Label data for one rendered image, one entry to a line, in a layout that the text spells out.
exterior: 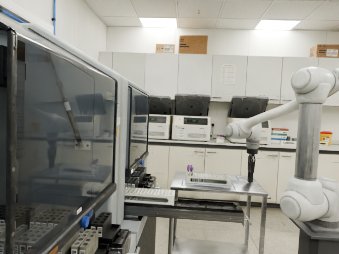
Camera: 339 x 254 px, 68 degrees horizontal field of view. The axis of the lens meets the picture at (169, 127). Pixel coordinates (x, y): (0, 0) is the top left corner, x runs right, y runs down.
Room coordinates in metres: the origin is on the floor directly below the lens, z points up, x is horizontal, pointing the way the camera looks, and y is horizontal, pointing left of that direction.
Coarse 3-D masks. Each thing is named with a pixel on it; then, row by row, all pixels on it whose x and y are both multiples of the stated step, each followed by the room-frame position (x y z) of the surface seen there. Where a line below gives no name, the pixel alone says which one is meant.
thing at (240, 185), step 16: (176, 176) 1.84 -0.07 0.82; (240, 176) 1.93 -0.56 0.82; (176, 192) 2.00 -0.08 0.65; (208, 192) 1.56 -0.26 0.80; (224, 192) 1.55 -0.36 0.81; (240, 192) 1.54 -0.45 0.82; (256, 192) 1.54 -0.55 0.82; (176, 224) 2.00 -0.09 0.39; (176, 240) 1.95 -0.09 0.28; (192, 240) 1.96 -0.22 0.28; (208, 240) 1.98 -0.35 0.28
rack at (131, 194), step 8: (128, 192) 1.30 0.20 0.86; (136, 192) 1.30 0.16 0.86; (144, 192) 1.30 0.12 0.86; (152, 192) 1.31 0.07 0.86; (160, 192) 1.33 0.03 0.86; (168, 192) 1.32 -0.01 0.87; (128, 200) 1.28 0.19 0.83; (136, 200) 1.28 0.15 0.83; (144, 200) 1.34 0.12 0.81; (152, 200) 1.35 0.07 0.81; (160, 200) 1.36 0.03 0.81; (168, 200) 1.26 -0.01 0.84
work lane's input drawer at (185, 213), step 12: (132, 204) 1.27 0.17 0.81; (144, 204) 1.27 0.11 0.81; (180, 204) 1.32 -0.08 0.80; (192, 204) 1.33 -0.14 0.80; (204, 204) 1.34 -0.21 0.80; (216, 204) 1.34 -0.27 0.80; (228, 204) 1.34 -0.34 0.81; (156, 216) 1.25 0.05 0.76; (168, 216) 1.25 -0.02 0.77; (180, 216) 1.24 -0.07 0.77; (192, 216) 1.24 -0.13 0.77; (204, 216) 1.24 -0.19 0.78; (216, 216) 1.23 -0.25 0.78; (228, 216) 1.23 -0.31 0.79; (240, 216) 1.22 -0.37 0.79
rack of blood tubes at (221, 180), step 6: (186, 174) 1.66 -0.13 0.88; (198, 174) 1.68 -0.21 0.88; (204, 174) 1.69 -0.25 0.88; (210, 174) 1.69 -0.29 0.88; (216, 174) 1.70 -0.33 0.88; (186, 180) 1.63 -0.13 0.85; (192, 180) 1.65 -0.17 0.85; (198, 180) 1.66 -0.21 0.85; (204, 180) 1.72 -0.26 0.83; (210, 180) 1.71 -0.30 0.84; (216, 180) 1.71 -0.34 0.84; (222, 180) 1.70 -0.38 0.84; (228, 180) 1.60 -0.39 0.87; (216, 186) 1.61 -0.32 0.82; (222, 186) 1.61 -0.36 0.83; (228, 186) 1.60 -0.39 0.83
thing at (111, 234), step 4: (112, 224) 0.98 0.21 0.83; (116, 224) 0.98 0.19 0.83; (112, 228) 0.97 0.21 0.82; (116, 228) 0.97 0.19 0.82; (120, 228) 0.98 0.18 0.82; (108, 232) 0.94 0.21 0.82; (112, 232) 0.94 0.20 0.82; (116, 232) 0.92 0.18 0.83; (108, 236) 0.91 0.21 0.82; (112, 236) 0.91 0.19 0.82; (100, 240) 0.87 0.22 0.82; (104, 240) 0.87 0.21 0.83; (108, 240) 0.87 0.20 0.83; (112, 240) 0.87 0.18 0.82
